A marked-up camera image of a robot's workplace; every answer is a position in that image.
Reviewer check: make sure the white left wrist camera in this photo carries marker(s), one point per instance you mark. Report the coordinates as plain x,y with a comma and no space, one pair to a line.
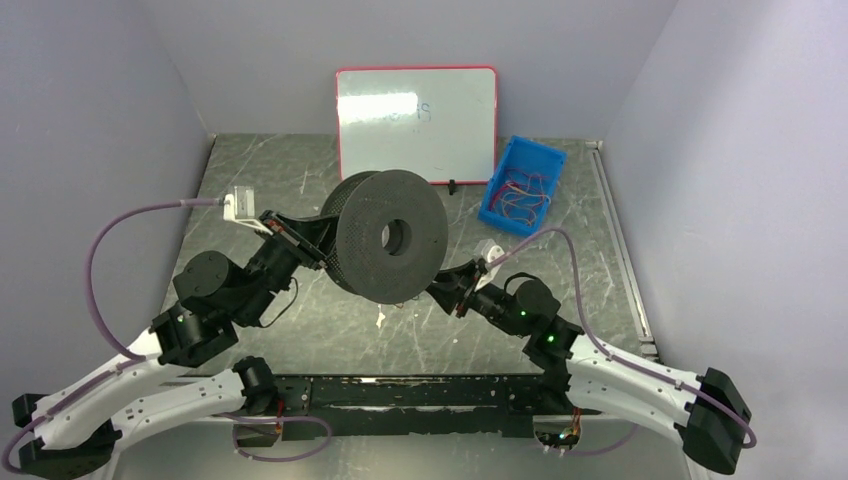
239,208

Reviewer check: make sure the red framed whiteboard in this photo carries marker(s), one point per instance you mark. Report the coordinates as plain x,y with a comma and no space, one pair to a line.
439,122

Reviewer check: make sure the aluminium frame rail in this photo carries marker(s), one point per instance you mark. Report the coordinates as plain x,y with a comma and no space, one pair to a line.
647,342

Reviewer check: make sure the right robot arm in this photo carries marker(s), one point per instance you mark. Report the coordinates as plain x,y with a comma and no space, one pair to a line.
705,414

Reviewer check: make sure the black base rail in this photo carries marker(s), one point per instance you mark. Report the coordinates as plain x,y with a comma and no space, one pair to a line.
512,405

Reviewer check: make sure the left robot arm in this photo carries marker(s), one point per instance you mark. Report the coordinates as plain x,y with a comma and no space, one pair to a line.
80,429

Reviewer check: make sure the black perforated cable spool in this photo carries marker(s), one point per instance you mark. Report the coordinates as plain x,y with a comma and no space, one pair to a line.
391,236

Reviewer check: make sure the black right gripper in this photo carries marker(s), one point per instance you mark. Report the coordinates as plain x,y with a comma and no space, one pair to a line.
467,289

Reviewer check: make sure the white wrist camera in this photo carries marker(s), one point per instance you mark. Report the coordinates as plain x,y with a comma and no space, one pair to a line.
488,254
239,208

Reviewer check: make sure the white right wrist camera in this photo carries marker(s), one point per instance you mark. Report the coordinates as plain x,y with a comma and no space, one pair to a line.
488,254

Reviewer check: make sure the blue plastic bin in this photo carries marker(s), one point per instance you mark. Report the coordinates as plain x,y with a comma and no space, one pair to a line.
522,188

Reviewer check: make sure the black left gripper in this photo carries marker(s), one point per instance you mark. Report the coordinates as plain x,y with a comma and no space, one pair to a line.
291,237

